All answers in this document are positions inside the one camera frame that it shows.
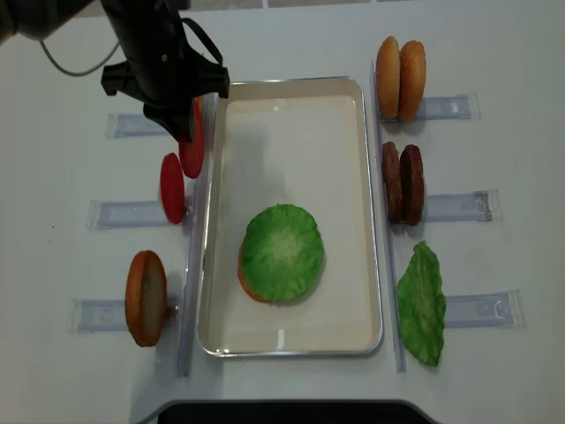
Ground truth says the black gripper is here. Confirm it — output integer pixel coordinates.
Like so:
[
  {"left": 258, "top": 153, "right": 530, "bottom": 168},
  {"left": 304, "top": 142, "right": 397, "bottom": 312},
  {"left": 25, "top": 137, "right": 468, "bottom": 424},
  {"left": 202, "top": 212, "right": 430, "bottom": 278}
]
[{"left": 102, "top": 26, "right": 230, "bottom": 141}]

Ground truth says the red tomato slice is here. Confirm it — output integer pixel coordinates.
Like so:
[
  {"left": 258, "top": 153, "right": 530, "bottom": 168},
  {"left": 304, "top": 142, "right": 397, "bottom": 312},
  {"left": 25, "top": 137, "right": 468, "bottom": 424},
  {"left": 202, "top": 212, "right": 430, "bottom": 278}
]
[
  {"left": 160, "top": 153, "right": 185, "bottom": 224},
  {"left": 178, "top": 99, "right": 204, "bottom": 179}
]

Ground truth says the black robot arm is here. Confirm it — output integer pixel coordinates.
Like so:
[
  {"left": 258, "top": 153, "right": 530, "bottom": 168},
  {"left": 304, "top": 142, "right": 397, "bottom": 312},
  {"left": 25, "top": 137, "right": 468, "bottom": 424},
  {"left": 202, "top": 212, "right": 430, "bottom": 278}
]
[{"left": 94, "top": 1, "right": 230, "bottom": 143}]

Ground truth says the clear holder behind cheese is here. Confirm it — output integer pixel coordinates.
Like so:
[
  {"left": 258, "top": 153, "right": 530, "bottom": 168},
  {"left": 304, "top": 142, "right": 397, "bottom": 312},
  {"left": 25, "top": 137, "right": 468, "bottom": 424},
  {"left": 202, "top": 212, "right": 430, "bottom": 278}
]
[{"left": 105, "top": 113, "right": 170, "bottom": 139}]

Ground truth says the clear holder behind tomato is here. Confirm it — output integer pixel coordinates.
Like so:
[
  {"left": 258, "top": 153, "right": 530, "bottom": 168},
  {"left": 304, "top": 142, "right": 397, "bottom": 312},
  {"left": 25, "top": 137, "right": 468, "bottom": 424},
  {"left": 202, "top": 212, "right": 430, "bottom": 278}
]
[{"left": 87, "top": 201, "right": 170, "bottom": 231}]

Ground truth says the green lettuce leaf on bun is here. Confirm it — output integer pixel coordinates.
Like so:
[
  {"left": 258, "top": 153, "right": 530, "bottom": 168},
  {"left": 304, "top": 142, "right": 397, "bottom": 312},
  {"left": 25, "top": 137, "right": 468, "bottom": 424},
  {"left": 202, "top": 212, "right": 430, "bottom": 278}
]
[{"left": 242, "top": 204, "right": 324, "bottom": 303}]

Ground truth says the left brown meat patty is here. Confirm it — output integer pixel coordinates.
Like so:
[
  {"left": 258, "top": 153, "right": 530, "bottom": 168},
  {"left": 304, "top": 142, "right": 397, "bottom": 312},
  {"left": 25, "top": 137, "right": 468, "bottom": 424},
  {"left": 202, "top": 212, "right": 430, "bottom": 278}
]
[{"left": 381, "top": 141, "right": 403, "bottom": 223}]

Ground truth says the brown meat patty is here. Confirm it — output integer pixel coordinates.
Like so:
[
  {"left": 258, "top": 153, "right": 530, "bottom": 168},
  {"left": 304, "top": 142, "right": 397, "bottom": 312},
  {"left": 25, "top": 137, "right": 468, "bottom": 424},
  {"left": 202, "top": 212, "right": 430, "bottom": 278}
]
[
  {"left": 381, "top": 141, "right": 403, "bottom": 223},
  {"left": 400, "top": 144, "right": 426, "bottom": 226}
]

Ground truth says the right brown meat patty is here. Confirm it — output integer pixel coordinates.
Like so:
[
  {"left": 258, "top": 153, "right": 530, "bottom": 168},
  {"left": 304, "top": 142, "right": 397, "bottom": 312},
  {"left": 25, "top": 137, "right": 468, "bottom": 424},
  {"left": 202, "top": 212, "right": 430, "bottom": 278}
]
[{"left": 400, "top": 144, "right": 426, "bottom": 226}]

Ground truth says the standing green lettuce leaf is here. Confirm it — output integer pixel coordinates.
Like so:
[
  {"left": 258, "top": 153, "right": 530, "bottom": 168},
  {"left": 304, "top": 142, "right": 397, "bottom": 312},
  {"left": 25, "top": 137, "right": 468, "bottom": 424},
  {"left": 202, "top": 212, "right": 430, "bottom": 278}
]
[{"left": 396, "top": 241, "right": 447, "bottom": 367}]

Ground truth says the clear holder behind patties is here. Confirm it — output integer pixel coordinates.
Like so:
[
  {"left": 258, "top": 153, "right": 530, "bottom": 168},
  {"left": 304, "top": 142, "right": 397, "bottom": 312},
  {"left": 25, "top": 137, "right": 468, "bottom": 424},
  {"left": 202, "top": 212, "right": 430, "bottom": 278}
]
[{"left": 422, "top": 190, "right": 502, "bottom": 223}]

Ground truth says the clear holder behind lettuce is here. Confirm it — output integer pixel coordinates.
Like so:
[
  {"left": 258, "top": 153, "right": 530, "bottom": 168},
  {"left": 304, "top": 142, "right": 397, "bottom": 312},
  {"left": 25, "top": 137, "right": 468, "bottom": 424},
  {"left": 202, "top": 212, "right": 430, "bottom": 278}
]
[{"left": 445, "top": 290, "right": 525, "bottom": 329}]

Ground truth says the white rectangular metal tray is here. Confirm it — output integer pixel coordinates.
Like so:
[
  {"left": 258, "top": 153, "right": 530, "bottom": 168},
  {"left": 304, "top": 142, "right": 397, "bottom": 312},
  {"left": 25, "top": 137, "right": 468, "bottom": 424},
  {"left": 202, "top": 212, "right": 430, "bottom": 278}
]
[{"left": 193, "top": 77, "right": 383, "bottom": 357}]

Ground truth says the bottom bun in tray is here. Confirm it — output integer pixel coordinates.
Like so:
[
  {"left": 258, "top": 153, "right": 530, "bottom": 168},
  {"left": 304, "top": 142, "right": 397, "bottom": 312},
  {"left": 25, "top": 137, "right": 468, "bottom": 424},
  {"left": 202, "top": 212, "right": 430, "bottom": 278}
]
[{"left": 237, "top": 245, "right": 273, "bottom": 303}]

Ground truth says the bun half front left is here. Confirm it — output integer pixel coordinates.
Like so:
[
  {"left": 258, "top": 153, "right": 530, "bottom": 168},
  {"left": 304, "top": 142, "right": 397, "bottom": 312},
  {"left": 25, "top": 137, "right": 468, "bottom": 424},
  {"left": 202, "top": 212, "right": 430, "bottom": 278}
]
[{"left": 124, "top": 250, "right": 167, "bottom": 347}]

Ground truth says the clear holder behind left bun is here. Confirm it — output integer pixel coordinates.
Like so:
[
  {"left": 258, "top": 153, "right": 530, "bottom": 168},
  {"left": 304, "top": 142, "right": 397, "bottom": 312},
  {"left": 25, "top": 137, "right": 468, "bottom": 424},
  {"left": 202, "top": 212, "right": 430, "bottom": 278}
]
[{"left": 66, "top": 298, "right": 183, "bottom": 335}]

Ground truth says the left sesame bun half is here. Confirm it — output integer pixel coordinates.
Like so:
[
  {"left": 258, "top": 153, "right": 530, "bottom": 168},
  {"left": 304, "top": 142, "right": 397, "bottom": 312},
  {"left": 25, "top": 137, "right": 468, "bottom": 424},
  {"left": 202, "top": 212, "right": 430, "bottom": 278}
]
[{"left": 375, "top": 36, "right": 400, "bottom": 119}]

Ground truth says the sesame bun half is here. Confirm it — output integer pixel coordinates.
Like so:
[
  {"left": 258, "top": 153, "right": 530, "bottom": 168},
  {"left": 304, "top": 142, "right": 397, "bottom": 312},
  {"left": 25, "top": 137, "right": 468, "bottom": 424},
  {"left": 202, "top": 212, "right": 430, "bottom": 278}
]
[
  {"left": 398, "top": 41, "right": 426, "bottom": 123},
  {"left": 375, "top": 36, "right": 400, "bottom": 119}
]

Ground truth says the right sesame bun half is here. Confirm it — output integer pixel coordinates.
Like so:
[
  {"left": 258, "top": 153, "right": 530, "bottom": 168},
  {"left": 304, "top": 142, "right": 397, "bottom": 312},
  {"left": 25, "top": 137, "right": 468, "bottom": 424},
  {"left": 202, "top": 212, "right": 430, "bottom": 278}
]
[{"left": 398, "top": 41, "right": 426, "bottom": 123}]

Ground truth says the clear holder behind sesame buns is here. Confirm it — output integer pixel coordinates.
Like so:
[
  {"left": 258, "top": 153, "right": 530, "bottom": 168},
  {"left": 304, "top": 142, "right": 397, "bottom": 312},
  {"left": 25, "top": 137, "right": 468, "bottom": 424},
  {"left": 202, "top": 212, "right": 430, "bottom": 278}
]
[{"left": 379, "top": 91, "right": 480, "bottom": 125}]

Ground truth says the black base bottom edge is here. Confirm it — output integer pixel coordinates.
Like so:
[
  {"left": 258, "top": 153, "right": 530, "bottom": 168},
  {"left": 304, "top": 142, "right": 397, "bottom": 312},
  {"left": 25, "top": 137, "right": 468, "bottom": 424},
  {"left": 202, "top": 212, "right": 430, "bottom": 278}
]
[{"left": 138, "top": 399, "right": 435, "bottom": 423}]

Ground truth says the left long clear acrylic rail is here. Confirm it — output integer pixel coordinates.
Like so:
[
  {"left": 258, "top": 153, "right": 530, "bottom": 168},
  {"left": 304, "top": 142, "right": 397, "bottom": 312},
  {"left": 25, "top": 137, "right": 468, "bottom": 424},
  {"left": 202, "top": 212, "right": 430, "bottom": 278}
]
[{"left": 177, "top": 94, "right": 219, "bottom": 377}]

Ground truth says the long clear acrylic rail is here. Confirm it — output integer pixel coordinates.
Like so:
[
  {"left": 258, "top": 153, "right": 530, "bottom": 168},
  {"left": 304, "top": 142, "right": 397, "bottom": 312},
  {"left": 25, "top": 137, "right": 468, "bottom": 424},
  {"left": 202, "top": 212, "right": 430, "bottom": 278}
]
[
  {"left": 177, "top": 94, "right": 219, "bottom": 377},
  {"left": 370, "top": 59, "right": 406, "bottom": 374}
]

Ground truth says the grey cable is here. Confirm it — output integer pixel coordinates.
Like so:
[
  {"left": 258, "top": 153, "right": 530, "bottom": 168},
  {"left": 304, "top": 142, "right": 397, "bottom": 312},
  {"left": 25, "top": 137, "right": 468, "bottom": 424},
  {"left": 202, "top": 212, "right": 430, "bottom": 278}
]
[{"left": 38, "top": 39, "right": 121, "bottom": 77}]

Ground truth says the right long clear acrylic rail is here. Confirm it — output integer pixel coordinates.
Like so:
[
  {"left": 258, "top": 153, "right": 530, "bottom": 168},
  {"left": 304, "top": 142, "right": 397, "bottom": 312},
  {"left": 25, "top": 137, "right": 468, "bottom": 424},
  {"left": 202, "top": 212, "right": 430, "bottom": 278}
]
[{"left": 370, "top": 59, "right": 406, "bottom": 374}]

